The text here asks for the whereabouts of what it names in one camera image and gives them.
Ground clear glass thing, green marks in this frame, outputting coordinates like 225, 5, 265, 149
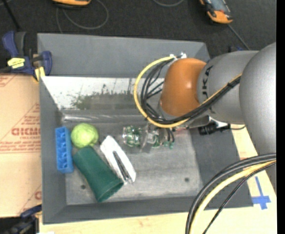
122, 125, 143, 148

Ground grey metal bin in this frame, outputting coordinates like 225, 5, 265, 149
37, 33, 253, 224

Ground dark green plastic cup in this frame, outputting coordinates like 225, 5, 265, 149
72, 146, 124, 203

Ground lime green ball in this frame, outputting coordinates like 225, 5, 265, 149
70, 122, 100, 149

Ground blue ridged plastic block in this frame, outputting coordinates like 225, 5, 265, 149
55, 126, 75, 174

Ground brown cardboard board, red print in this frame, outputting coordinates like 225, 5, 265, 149
0, 73, 43, 219

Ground black cylinder on white bracket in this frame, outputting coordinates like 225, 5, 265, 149
186, 116, 231, 136

